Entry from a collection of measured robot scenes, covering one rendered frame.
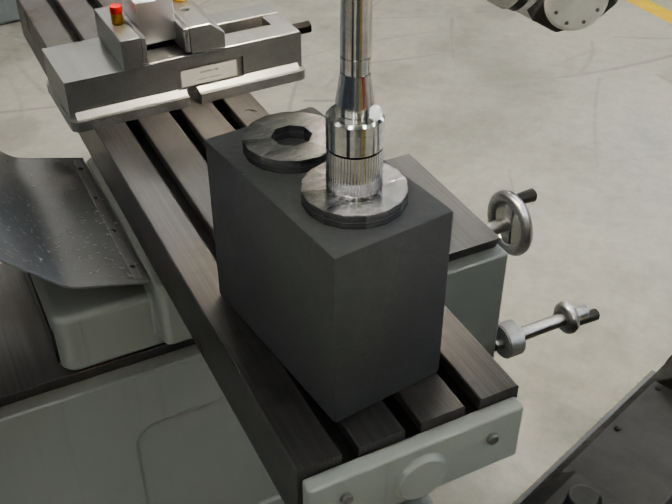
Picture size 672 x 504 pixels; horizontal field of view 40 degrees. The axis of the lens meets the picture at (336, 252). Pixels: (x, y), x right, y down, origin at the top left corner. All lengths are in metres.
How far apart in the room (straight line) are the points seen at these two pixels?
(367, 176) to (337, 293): 0.10
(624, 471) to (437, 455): 0.50
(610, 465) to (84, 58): 0.90
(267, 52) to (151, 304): 0.41
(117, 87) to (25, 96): 2.26
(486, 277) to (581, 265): 1.22
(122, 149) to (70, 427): 0.36
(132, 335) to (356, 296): 0.50
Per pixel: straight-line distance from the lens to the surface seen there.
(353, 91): 0.71
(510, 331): 1.54
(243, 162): 0.83
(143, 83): 1.30
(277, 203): 0.77
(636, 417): 1.38
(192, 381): 1.26
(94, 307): 1.16
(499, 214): 1.63
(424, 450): 0.84
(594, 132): 3.26
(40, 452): 1.27
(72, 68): 1.31
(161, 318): 1.16
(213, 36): 1.31
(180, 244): 1.05
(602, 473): 1.30
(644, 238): 2.78
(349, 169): 0.73
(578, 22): 1.19
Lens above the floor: 1.56
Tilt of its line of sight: 37 degrees down
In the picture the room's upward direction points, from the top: straight up
